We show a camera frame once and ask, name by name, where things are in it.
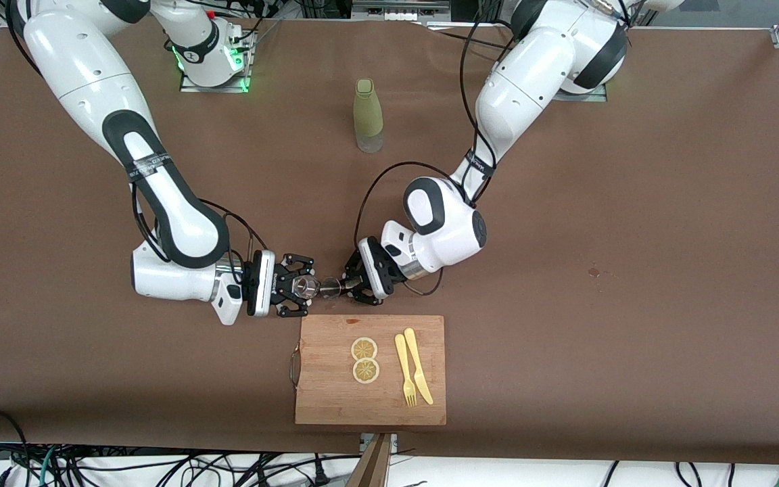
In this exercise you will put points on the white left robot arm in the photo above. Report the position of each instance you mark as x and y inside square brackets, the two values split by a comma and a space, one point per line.
[531, 67]

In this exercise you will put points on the grey device box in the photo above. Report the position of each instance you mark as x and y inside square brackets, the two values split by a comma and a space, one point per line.
[399, 10]

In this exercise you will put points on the lemon slice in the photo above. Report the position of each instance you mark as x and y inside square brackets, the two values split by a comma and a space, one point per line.
[364, 349]
[366, 370]

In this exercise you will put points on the steel measuring cup jigger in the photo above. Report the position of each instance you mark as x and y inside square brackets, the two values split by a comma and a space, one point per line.
[330, 287]

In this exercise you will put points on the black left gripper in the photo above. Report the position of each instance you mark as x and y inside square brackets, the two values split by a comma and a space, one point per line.
[373, 269]

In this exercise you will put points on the yellow plastic fork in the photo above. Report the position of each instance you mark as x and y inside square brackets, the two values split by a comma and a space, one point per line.
[401, 355]

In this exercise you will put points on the wooden cutting board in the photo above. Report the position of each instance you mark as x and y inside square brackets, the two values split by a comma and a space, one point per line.
[325, 399]

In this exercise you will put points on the small metal bracket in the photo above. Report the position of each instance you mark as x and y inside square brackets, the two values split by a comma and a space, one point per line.
[393, 441]

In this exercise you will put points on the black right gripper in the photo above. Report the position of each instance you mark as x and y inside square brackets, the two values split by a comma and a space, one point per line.
[259, 284]

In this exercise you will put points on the clear glass shaker cup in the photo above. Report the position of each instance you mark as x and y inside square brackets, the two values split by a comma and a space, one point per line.
[307, 287]

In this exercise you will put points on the yellow plastic knife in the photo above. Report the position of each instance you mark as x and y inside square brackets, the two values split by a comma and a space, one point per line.
[415, 358]

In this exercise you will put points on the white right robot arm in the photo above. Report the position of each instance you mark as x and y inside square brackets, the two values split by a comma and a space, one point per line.
[92, 67]

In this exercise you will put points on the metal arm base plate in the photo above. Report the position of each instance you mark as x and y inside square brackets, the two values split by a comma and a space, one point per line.
[190, 86]
[589, 97]

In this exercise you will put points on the brown wooden post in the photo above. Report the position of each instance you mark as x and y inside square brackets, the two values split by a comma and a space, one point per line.
[372, 467]

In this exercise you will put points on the green sleeved glass bottle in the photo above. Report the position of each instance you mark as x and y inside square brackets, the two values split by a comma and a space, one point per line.
[368, 111]

